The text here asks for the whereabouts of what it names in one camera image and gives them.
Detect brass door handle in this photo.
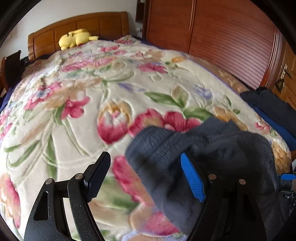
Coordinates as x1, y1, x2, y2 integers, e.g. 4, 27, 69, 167
279, 64, 292, 80

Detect floral blanket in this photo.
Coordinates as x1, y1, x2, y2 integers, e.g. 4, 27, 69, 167
0, 35, 292, 241

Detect wooden headboard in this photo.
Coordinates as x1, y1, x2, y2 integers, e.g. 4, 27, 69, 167
28, 11, 130, 62

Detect wooden slatted wardrobe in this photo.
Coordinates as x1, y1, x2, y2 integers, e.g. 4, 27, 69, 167
142, 0, 284, 91

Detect dark folded clothes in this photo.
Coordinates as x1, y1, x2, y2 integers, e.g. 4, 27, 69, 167
239, 86, 296, 144

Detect wooden chair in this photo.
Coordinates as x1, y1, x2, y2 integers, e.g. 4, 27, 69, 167
1, 50, 23, 92

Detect yellow plush toy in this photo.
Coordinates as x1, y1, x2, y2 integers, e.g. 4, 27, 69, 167
58, 28, 100, 51

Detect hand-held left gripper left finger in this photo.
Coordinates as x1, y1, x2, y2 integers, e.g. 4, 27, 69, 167
23, 151, 111, 241

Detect wooden door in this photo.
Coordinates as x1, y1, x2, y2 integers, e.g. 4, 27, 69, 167
270, 42, 296, 109

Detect dark navy jacket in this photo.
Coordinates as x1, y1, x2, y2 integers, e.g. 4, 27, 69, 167
125, 116, 292, 241

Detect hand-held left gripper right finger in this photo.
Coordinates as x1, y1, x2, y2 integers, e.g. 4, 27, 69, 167
180, 152, 266, 241

